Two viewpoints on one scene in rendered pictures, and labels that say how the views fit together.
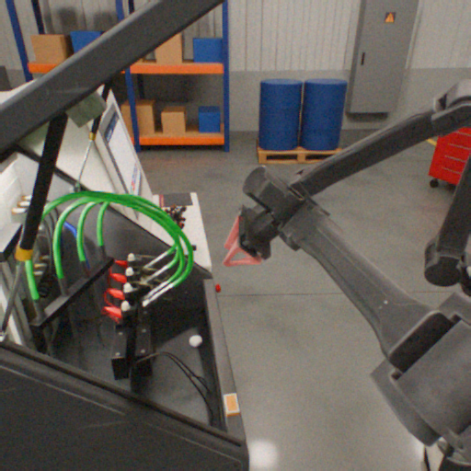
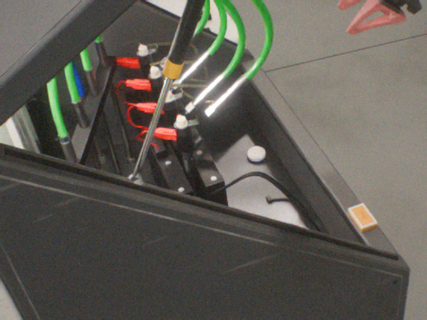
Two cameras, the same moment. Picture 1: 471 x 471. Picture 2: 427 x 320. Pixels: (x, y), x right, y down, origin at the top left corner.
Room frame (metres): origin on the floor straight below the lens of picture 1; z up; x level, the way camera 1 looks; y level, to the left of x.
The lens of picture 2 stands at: (-0.15, 0.32, 1.92)
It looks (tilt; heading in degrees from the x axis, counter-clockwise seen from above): 45 degrees down; 355
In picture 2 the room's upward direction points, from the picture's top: 9 degrees counter-clockwise
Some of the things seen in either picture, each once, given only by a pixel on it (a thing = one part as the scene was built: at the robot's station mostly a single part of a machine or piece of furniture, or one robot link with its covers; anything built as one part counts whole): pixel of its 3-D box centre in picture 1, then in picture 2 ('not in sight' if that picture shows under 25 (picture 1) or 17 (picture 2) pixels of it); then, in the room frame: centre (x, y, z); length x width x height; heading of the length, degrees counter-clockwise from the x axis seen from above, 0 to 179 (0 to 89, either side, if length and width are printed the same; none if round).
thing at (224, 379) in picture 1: (219, 361); (306, 171); (0.83, 0.05, 0.87); 0.62 x 0.04 x 0.16; 10
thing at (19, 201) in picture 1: (31, 235); not in sight; (0.99, 0.58, 1.20); 0.13 x 0.03 x 0.31; 10
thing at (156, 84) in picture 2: (137, 301); (168, 113); (0.95, 0.30, 1.00); 0.05 x 0.03 x 0.21; 100
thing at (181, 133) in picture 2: (134, 338); (194, 163); (0.79, 0.27, 1.00); 0.05 x 0.03 x 0.21; 100
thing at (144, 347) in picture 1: (136, 332); (176, 159); (0.91, 0.30, 0.91); 0.34 x 0.10 x 0.15; 10
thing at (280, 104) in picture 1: (300, 120); not in sight; (5.75, -0.94, 0.51); 1.20 x 0.85 x 1.02; 90
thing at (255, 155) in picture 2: (195, 341); (256, 154); (0.95, 0.13, 0.84); 0.04 x 0.04 x 0.01
